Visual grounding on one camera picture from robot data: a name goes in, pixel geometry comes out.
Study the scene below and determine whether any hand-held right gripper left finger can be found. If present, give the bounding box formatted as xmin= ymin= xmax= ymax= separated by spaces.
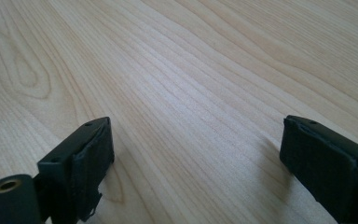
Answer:
xmin=36 ymin=116 xmax=116 ymax=224

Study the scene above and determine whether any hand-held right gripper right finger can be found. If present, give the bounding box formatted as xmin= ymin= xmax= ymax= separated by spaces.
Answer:
xmin=279 ymin=114 xmax=358 ymax=224

